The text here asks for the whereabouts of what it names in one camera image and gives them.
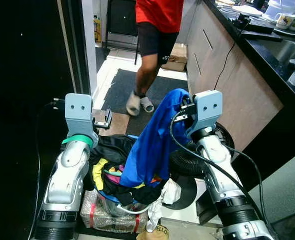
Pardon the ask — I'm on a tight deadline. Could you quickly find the yellow garment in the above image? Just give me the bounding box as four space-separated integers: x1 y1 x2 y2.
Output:
91 158 111 191

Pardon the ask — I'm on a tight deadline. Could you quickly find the thin black cabinet cable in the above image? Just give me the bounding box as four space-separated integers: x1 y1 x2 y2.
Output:
213 17 251 92

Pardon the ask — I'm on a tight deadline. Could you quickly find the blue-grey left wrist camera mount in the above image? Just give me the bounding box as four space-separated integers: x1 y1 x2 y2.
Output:
64 93 100 147

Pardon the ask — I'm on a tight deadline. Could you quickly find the dark floor mat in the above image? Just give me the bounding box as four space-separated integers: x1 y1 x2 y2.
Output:
102 68 189 117

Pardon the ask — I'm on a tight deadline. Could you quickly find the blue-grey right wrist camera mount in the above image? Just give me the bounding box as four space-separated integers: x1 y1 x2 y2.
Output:
186 90 224 139

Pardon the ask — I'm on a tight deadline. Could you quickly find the black chair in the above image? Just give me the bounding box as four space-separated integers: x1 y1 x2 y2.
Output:
104 0 141 65

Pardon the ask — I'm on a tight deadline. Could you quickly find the black door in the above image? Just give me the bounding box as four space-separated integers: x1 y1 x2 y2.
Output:
0 0 83 240

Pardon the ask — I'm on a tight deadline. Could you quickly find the pink and teal garment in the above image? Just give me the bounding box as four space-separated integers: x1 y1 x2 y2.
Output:
106 165 127 187

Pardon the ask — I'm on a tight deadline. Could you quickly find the white plate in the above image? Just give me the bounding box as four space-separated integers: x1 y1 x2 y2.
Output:
231 4 264 17

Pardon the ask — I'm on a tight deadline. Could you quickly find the steel sink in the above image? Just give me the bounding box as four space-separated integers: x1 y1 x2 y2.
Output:
265 39 295 66

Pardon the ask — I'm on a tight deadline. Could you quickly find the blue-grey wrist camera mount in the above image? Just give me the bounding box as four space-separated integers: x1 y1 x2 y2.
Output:
186 90 224 139
64 93 100 147

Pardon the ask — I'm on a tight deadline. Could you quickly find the white cloth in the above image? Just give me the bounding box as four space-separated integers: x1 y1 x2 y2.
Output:
146 178 182 233

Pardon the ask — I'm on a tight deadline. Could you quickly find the yellow bottle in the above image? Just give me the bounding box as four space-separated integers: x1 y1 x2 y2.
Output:
93 15 103 44

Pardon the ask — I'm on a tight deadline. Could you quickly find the beige cabinet with black counter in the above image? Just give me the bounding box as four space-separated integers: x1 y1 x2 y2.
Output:
184 0 295 176

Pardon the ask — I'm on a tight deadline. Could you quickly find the brown cardboard box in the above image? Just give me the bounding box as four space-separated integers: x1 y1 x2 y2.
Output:
161 43 188 72

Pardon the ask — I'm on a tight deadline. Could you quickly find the tan printed bag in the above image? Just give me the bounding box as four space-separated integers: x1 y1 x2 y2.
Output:
136 225 170 240

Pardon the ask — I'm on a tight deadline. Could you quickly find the shiny wrapped package red tape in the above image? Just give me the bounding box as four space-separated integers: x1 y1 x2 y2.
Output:
79 190 150 234

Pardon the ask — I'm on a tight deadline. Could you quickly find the black floor fan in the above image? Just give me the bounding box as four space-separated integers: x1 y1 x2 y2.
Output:
162 121 236 211

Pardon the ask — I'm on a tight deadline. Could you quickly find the person in red shirt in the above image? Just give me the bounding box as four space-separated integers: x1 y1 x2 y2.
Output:
125 0 186 117

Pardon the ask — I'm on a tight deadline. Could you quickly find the blue garment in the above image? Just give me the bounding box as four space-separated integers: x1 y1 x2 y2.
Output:
119 88 192 189

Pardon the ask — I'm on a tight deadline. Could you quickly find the white plastic container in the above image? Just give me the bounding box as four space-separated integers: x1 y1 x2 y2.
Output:
265 0 295 18

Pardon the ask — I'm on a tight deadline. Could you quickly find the black clothes pile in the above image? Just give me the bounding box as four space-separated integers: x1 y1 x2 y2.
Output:
82 134 171 206

